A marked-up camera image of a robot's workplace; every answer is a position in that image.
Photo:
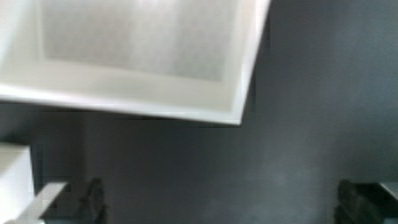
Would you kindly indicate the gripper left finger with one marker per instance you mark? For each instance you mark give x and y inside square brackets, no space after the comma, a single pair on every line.
[93,209]

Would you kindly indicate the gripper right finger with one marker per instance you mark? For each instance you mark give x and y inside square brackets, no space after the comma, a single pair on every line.
[367,204]

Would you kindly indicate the white U-shaped border fence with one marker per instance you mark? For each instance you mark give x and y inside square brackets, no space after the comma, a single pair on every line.
[24,204]

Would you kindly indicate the white drawer box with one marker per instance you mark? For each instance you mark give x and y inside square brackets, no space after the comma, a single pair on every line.
[148,57]

